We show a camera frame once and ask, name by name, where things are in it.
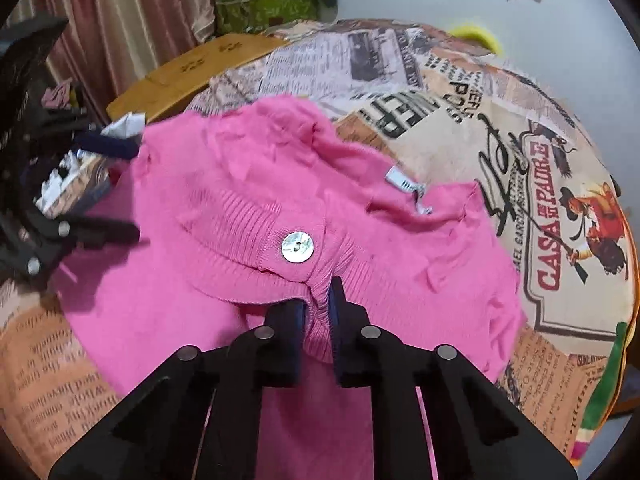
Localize pink knit cardigan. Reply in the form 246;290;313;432
53;96;525;479

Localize green storage bag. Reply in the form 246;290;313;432
215;0;319;36

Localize newspaper print blanket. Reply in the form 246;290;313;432
1;21;639;478

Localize crumpled white papers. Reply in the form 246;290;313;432
35;112;146;217

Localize wooden lap desk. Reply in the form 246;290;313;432
106;34;285;124

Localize striped brown curtain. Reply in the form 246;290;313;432
6;0;215;120

